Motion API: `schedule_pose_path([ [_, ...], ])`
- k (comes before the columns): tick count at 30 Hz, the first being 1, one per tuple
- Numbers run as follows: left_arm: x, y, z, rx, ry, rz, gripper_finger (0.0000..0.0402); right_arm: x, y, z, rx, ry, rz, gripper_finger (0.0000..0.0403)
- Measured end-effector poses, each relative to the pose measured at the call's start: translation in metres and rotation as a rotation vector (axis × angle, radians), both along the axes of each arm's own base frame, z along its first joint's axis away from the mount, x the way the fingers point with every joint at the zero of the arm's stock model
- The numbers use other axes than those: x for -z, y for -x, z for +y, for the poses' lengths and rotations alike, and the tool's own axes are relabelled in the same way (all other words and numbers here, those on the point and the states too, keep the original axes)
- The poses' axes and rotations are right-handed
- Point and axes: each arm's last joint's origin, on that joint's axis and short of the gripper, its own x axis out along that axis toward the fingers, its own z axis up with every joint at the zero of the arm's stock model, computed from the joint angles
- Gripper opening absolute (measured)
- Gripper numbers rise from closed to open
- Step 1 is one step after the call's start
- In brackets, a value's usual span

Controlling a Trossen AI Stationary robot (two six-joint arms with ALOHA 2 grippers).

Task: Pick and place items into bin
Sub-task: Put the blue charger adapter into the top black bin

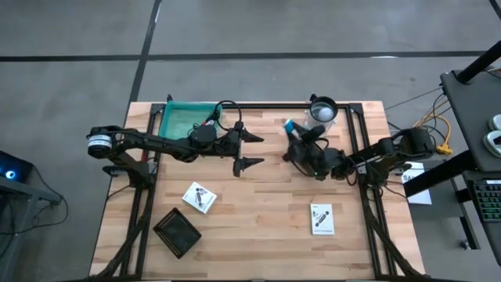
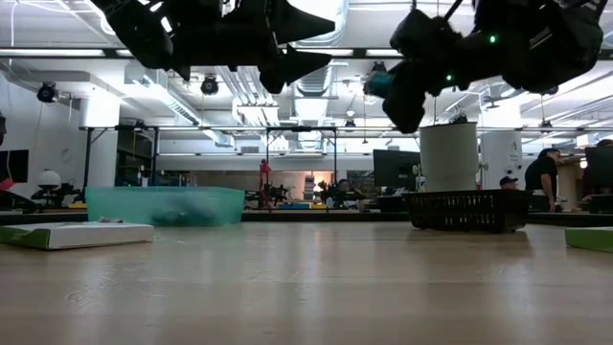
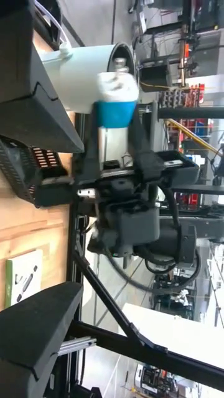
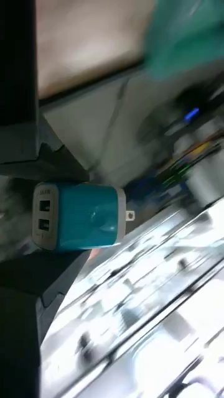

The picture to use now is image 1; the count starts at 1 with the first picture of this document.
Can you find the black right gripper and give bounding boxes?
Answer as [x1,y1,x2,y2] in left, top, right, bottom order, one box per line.
[282,124,327,168]

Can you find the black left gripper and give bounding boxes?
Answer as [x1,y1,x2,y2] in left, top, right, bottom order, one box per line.
[213,121,266,177]

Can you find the blue white charger plug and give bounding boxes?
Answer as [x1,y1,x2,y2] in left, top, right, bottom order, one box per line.
[283,118,301,140]

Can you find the black mesh basket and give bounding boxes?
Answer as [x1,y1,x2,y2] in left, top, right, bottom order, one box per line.
[152,207,204,260]

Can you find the teal plastic bin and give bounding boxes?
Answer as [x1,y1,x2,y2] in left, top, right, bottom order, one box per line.
[157,99,224,142]

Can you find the translucent jug with black rim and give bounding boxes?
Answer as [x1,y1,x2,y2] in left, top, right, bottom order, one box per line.
[304,92,339,132]

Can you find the white flat box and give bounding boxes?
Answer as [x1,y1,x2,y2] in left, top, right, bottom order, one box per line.
[181,181,218,215]

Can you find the green flat box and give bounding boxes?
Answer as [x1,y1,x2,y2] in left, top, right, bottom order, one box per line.
[309,202,336,237]

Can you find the white paper sheet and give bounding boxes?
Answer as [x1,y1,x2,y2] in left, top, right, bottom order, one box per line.
[400,161,433,206]

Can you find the dark grey desk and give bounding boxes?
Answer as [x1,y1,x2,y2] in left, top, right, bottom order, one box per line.
[439,68,501,173]

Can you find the black stand pole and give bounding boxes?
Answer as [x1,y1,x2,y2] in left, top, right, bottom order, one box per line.
[456,38,501,85]

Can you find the black backlit keyboard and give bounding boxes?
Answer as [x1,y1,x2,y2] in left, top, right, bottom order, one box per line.
[472,179,501,224]

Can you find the dark keyboard desk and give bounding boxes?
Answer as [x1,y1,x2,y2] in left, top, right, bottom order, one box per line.
[402,150,501,267]

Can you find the grey metal desk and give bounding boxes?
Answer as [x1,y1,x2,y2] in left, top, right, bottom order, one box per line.
[0,175,64,282]

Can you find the black computer tower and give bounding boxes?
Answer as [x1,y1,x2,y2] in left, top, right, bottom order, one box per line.
[0,150,34,184]

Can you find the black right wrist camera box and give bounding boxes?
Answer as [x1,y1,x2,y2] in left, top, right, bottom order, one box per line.
[315,147,348,182]

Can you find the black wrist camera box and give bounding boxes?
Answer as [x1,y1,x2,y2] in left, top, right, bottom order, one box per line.
[315,147,348,182]
[189,124,218,149]

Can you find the black aluminium table frame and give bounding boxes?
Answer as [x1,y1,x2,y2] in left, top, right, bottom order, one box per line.
[88,102,427,281]

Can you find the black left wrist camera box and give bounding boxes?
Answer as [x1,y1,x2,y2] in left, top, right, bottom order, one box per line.
[189,124,218,149]

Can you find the black left wrist camera cable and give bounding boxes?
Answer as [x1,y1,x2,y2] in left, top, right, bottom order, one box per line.
[214,99,243,132]

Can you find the yellow cable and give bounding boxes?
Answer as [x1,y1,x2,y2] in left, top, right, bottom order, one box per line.
[413,99,454,156]

